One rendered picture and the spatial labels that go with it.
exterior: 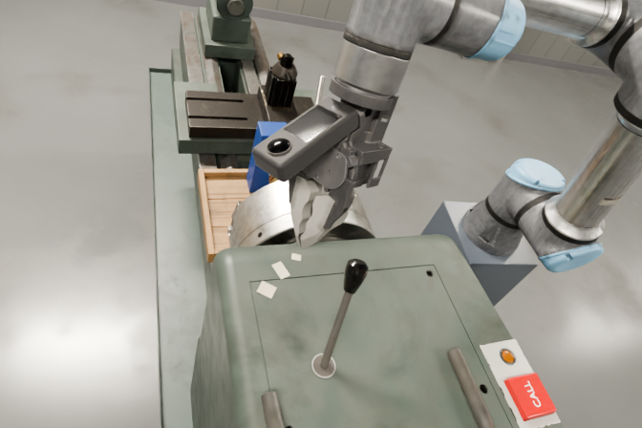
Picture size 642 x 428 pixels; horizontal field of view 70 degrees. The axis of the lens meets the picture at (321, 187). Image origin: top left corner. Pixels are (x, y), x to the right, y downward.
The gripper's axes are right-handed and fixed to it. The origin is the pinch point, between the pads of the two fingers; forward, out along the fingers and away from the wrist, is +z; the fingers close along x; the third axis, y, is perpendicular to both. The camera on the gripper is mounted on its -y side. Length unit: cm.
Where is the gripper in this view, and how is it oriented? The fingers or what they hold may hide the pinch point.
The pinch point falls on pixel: (300, 240)
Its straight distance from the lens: 57.1
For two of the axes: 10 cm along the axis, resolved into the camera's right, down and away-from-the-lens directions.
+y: 6.5, -1.4, 7.5
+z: -2.9, 8.6, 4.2
